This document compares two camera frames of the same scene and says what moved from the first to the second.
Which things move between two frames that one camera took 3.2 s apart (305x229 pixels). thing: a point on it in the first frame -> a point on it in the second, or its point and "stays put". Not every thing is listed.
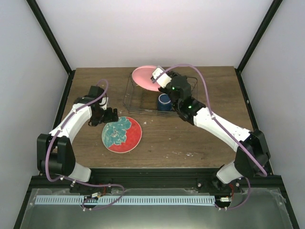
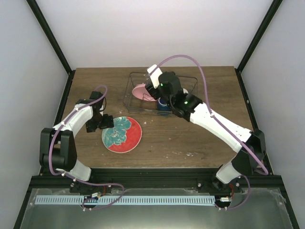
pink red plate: (141, 76) -> (140, 91)
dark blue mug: (164, 102) stays put
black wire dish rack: (137, 99) stays put
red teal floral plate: (123, 135) stays put
